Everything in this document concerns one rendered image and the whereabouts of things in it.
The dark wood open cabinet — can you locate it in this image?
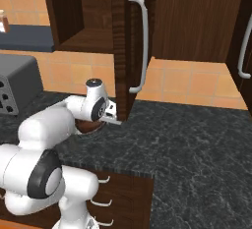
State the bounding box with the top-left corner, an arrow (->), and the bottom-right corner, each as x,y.
41,0 -> 116,55

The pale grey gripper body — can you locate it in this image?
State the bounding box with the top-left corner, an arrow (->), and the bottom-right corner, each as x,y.
99,114 -> 122,126

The brown bowl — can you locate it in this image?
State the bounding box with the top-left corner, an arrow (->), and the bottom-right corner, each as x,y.
74,118 -> 106,137

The white drawer handle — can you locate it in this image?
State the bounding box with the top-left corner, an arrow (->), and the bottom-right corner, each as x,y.
97,175 -> 111,185
89,199 -> 113,207
94,216 -> 115,228

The brown jar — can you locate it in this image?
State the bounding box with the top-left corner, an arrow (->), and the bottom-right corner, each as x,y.
0,9 -> 11,34

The dark wood drawer front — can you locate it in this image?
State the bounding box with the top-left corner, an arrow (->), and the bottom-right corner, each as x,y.
90,212 -> 153,229
95,170 -> 155,198
88,192 -> 155,217

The white curved cabinet handle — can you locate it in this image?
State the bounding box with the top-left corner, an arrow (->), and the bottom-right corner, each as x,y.
236,19 -> 252,80
127,0 -> 150,94

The grey toaster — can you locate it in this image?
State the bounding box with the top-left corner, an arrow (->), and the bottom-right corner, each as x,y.
0,53 -> 44,116

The dark blue shelf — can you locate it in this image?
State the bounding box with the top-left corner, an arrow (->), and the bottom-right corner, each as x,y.
0,24 -> 55,53

